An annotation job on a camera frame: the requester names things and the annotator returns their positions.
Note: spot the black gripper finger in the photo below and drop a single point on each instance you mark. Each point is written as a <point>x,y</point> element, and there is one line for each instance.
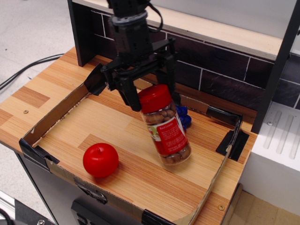
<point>165,71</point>
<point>128,92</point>

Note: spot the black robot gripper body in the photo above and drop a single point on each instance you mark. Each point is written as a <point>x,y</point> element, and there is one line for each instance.
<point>135,50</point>

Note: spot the red-lidded basil spice bottle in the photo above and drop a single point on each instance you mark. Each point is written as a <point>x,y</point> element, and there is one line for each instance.
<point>159,113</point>

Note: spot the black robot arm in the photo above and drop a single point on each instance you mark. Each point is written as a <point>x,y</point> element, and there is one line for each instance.
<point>135,9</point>

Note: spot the cardboard fence with black tape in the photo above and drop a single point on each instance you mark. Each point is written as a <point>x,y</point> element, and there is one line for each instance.
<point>68,120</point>

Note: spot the blue plastic grape bunch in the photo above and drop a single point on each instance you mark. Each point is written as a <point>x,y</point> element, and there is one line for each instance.
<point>185,119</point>

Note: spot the red plastic apple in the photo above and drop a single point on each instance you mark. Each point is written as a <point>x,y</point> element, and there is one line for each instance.
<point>100,160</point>

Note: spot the black device under table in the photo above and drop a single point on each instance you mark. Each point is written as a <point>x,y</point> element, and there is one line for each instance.
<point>86,214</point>

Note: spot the white ribbed sink unit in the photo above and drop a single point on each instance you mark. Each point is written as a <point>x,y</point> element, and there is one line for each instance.
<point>272,172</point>

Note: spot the black equipment bottom left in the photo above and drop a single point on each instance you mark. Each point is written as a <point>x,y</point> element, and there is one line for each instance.
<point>20,214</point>

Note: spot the dark wooden shelf frame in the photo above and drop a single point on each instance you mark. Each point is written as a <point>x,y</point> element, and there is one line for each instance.
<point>218,65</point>

